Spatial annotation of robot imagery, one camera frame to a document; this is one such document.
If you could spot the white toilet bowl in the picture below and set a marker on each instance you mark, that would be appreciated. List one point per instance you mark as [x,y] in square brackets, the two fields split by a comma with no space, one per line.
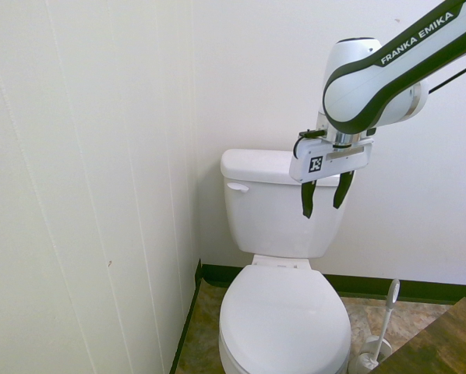
[287,350]

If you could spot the white toilet tank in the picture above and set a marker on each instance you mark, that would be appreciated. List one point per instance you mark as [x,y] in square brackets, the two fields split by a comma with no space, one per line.
[279,218]

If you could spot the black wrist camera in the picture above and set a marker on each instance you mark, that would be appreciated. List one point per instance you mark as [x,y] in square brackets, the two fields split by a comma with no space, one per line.
[314,134]

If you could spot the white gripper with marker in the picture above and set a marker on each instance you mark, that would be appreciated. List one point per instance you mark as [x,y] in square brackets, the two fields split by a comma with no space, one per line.
[330,159]

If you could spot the white toilet tank lid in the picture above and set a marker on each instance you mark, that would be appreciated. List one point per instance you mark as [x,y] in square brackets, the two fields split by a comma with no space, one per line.
[256,165]

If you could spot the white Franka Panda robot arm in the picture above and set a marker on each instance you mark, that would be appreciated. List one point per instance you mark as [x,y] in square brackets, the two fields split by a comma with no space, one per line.
[367,83]

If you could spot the white toilet brush holder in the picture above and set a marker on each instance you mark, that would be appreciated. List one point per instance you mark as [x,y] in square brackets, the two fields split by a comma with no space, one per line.
[367,356]

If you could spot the white toilet brush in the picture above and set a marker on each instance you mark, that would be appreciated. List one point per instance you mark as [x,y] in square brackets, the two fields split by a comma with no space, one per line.
[385,323]

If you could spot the white toilet flush lever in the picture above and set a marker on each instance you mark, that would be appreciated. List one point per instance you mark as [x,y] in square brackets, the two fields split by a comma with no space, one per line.
[237,187]

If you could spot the brown wooden board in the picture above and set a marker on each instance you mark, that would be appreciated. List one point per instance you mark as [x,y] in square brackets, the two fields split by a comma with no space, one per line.
[431,339]

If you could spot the white toilet seat lid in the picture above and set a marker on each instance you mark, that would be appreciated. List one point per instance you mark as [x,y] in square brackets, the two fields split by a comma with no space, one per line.
[283,308]

